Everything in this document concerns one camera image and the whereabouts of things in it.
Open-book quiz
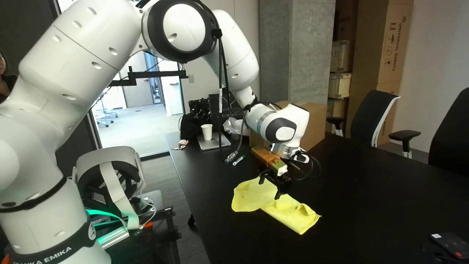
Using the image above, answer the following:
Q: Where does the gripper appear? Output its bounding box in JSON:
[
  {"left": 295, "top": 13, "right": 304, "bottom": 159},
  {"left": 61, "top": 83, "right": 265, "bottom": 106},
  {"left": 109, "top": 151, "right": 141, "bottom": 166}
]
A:
[{"left": 258, "top": 167, "right": 294, "bottom": 201}]

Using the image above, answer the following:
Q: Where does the yellow cloth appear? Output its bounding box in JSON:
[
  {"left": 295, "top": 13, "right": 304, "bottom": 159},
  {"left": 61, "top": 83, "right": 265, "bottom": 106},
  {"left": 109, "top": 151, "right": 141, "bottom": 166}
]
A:
[{"left": 231, "top": 176, "right": 322, "bottom": 235}]

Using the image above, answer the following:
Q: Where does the clear plastic bag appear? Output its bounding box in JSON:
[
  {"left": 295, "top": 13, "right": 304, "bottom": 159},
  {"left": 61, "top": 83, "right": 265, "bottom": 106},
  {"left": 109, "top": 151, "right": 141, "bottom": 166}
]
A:
[{"left": 222, "top": 117, "right": 245, "bottom": 137}]

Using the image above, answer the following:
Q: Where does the silver laptop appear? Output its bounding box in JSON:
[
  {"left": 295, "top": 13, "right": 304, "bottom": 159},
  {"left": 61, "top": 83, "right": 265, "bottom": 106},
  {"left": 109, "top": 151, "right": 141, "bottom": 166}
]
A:
[{"left": 196, "top": 132, "right": 232, "bottom": 151}]

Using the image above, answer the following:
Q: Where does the black box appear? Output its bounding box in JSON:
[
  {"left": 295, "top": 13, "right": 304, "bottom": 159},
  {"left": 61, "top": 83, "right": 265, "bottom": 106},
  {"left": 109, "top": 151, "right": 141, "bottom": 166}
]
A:
[{"left": 208, "top": 93, "right": 245, "bottom": 133}]

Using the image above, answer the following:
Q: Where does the black bag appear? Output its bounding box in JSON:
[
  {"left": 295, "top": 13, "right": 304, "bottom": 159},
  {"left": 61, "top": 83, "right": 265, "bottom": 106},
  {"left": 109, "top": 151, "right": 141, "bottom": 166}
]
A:
[{"left": 179, "top": 98, "right": 213, "bottom": 140}]

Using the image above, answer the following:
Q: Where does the black and white office chair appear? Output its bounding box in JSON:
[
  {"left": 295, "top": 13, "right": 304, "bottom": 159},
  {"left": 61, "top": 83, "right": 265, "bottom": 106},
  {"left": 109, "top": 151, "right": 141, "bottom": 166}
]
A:
[{"left": 326, "top": 89, "right": 422, "bottom": 159}]

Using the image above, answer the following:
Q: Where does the white headset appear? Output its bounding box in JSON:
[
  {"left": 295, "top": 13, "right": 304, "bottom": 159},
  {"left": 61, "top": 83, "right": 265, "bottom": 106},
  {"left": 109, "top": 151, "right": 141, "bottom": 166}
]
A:
[{"left": 75, "top": 146, "right": 157, "bottom": 231}]

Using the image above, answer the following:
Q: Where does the stack of cardboard boxes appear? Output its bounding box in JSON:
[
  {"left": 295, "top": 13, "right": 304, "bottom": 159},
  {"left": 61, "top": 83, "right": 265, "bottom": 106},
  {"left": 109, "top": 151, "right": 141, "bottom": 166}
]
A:
[{"left": 333, "top": 0, "right": 415, "bottom": 146}]

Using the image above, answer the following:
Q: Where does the grey office chair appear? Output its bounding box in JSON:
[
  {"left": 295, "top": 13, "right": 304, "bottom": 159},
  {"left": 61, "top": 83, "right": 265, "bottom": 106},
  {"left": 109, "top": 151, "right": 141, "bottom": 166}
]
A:
[{"left": 93, "top": 96, "right": 119, "bottom": 128}]

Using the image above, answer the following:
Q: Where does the black controller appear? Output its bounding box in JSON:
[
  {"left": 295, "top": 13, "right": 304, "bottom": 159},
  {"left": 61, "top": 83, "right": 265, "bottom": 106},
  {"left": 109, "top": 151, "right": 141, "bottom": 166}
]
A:
[{"left": 421, "top": 231, "right": 469, "bottom": 264}]

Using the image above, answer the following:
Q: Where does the person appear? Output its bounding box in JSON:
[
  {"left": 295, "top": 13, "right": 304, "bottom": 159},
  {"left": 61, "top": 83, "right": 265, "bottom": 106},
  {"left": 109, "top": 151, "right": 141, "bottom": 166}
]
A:
[{"left": 0, "top": 51, "right": 19, "bottom": 104}]

